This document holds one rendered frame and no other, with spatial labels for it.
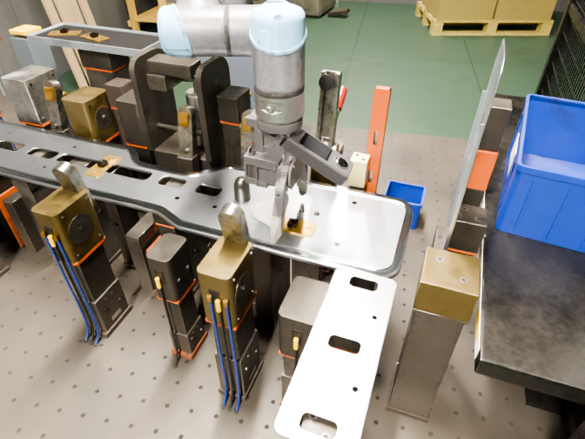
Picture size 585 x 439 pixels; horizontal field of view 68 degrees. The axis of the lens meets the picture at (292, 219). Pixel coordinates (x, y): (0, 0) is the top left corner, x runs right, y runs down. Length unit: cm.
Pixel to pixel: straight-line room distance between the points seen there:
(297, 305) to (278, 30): 40
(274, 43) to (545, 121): 63
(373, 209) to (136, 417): 60
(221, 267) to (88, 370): 47
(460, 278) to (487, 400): 39
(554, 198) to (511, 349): 26
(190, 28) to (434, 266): 51
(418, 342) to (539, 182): 31
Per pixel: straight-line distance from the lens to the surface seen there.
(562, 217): 80
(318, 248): 75
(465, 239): 76
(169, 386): 97
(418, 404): 90
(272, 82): 63
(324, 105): 88
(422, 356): 78
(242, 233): 67
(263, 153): 71
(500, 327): 66
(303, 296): 70
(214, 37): 72
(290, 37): 61
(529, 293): 73
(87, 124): 120
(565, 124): 105
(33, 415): 103
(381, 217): 84
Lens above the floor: 151
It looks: 39 degrees down
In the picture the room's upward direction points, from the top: straight up
